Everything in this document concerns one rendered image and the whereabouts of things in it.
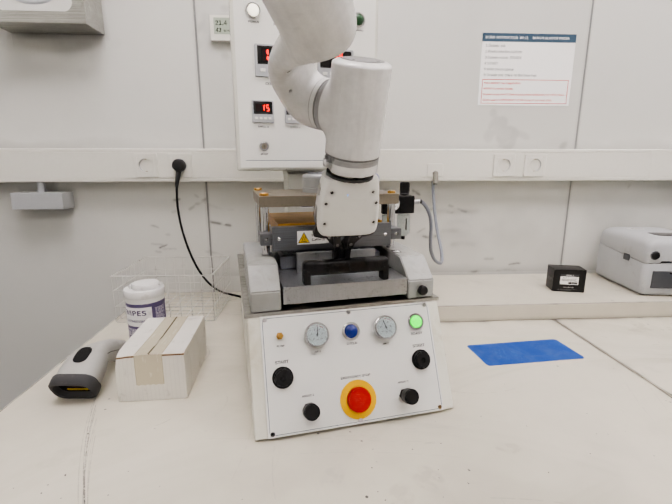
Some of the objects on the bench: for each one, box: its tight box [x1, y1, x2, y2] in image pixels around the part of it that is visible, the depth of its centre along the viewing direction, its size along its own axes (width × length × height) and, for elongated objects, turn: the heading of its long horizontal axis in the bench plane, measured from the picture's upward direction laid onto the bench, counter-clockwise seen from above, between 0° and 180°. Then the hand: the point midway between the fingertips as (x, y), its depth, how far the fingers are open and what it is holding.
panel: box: [259, 301, 444, 439], centre depth 67 cm, size 2×30×19 cm, turn 105°
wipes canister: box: [123, 279, 167, 338], centre depth 95 cm, size 9×9×15 cm
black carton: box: [546, 264, 587, 293], centre depth 122 cm, size 6×9×7 cm
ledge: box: [432, 273, 672, 322], centre depth 126 cm, size 30×84×4 cm, turn 93°
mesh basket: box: [110, 256, 232, 323], centre depth 119 cm, size 22×26×13 cm
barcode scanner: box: [48, 339, 126, 399], centre depth 80 cm, size 20×8×8 cm, turn 3°
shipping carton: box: [115, 316, 206, 402], centre depth 81 cm, size 19×13×9 cm
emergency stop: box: [347, 387, 371, 413], centre depth 67 cm, size 2×4×4 cm, turn 105°
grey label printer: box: [596, 227, 672, 295], centre depth 125 cm, size 25×20×17 cm
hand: (341, 254), depth 72 cm, fingers closed
